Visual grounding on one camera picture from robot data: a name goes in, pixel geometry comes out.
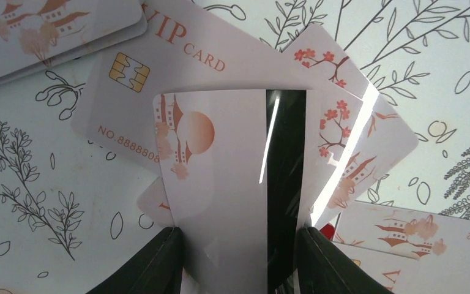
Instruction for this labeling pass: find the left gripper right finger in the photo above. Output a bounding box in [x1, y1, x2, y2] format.
[296, 227, 391, 294]

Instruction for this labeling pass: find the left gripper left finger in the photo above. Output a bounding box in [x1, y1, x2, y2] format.
[89, 227, 184, 294]

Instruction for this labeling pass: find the red card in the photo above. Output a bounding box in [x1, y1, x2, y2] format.
[319, 224, 335, 241]

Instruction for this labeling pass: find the white pink card middle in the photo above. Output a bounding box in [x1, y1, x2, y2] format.
[310, 94, 418, 228]

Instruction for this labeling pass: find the white pink card lowest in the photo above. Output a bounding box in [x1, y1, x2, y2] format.
[334, 202, 470, 260]

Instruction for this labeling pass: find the white blossom card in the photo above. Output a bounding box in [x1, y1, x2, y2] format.
[269, 24, 363, 231]

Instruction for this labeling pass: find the white VIP chip card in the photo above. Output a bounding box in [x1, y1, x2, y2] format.
[71, 0, 365, 179]

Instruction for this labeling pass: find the floral patterned table mat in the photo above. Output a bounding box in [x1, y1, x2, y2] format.
[0, 1, 470, 293]

